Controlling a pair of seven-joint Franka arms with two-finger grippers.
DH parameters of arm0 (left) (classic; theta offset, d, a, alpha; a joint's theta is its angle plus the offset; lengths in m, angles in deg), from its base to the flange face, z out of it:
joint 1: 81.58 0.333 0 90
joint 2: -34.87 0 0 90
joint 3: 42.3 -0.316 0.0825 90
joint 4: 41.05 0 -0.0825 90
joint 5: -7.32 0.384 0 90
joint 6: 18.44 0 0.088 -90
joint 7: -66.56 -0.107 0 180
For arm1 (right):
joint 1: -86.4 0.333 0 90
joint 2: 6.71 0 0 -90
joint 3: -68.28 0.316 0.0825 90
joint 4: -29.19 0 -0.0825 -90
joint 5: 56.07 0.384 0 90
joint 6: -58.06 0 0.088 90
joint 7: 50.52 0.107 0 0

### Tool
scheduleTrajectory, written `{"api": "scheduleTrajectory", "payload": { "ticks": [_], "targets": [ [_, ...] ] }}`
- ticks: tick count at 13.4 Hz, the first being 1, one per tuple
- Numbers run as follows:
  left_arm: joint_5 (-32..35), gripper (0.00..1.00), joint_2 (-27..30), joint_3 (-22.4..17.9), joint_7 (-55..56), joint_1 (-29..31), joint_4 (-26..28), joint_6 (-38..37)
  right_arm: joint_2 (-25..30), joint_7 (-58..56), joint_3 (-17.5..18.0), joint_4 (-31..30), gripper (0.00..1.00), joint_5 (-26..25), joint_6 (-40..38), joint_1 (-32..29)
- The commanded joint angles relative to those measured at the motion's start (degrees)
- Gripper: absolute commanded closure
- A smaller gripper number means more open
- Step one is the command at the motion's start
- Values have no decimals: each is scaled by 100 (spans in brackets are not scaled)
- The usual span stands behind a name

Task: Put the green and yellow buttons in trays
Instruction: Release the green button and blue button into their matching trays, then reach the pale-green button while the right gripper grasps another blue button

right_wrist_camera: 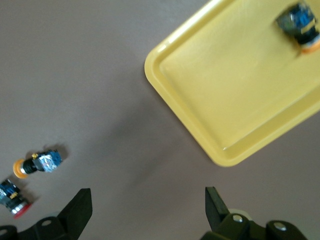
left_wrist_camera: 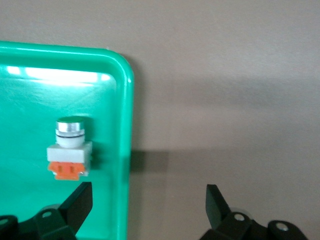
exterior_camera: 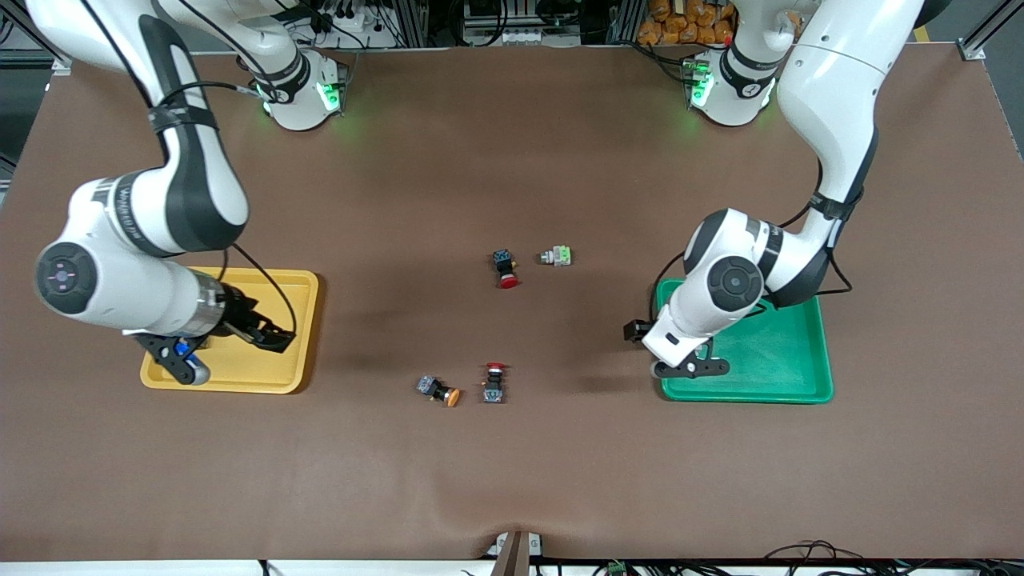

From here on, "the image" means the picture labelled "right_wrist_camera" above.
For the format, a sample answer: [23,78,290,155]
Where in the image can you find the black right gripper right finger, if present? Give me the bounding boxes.
[199,186,309,240]

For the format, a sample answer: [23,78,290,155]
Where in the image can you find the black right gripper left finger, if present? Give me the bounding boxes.
[0,188,93,240]

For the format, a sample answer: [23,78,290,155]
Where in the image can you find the yellow push button silver block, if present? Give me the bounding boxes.
[12,149,63,179]

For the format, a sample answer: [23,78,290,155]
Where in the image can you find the yellow push button blue block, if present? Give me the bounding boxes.
[275,0,320,55]

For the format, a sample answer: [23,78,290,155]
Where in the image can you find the red mushroom push button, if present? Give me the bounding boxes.
[0,177,33,220]

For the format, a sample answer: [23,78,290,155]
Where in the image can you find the yellow plastic tray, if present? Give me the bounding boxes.
[144,0,320,168]

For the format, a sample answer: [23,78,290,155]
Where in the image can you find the brown table mat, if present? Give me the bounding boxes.
[0,0,320,240]

